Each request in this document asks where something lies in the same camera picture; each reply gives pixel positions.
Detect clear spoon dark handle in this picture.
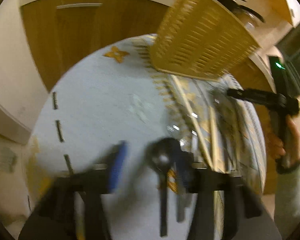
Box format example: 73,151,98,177
146,138,179,237

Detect tan plastic utensil basket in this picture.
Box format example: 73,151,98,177
149,0,259,80

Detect grey sleeve right forearm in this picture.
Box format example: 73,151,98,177
274,161,300,239

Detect right hand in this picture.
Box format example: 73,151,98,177
267,115,300,168

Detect patterned blue table mat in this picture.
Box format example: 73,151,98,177
27,35,267,239

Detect wooden base cabinet door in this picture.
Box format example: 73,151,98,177
21,0,168,91

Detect white orange wall cabinet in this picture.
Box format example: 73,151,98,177
255,0,300,28

